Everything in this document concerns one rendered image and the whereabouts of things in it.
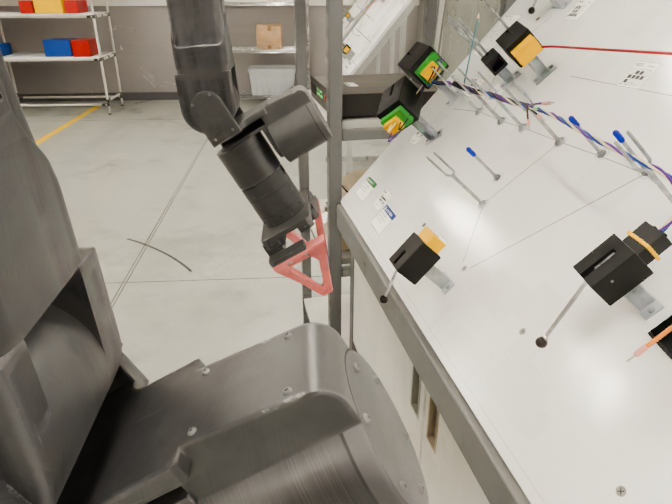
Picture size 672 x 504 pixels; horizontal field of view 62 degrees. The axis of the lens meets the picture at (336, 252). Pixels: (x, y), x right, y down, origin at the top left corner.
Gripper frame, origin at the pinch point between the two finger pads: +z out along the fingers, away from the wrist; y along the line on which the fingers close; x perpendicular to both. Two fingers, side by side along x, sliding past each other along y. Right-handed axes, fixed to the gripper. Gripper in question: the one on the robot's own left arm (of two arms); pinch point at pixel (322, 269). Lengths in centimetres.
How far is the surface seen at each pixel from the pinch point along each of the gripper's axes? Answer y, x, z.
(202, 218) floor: 283, 110, 58
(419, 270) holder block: 13.6, -10.1, 14.5
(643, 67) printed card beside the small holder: 23, -55, 6
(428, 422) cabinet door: 12.7, 2.0, 42.8
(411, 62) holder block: 62, -29, -5
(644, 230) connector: -11.7, -34.1, 8.4
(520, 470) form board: -18.7, -10.4, 25.3
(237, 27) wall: 725, 74, -26
